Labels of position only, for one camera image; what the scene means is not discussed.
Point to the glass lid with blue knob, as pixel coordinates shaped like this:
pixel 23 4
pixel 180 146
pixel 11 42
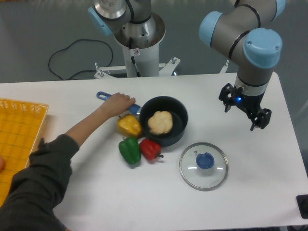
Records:
pixel 203 166

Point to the person's hand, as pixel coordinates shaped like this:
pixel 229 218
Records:
pixel 116 104

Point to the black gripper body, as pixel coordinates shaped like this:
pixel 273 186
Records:
pixel 248 98

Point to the forearm in dark sleeve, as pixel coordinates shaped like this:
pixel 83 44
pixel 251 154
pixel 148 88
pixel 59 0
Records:
pixel 36 190

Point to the yellow woven basket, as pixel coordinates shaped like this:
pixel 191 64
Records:
pixel 20 125

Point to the dark pot with blue handle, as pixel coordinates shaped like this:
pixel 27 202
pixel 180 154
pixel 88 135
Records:
pixel 161 103

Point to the red bell pepper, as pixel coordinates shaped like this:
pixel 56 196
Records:
pixel 150 149

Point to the beige bread bun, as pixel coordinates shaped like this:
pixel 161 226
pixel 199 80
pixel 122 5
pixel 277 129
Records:
pixel 160 123

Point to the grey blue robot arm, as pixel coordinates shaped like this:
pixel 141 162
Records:
pixel 239 35

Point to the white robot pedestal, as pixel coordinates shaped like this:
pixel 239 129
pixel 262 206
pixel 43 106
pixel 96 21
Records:
pixel 141 51

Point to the black device at table corner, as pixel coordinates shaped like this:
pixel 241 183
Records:
pixel 302 202

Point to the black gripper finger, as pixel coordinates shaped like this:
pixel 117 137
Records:
pixel 226 96
pixel 260 118

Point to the yellow bell pepper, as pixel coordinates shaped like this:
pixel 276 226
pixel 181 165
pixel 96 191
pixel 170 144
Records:
pixel 129 126

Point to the green bell pepper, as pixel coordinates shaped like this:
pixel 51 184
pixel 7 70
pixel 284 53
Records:
pixel 130 151

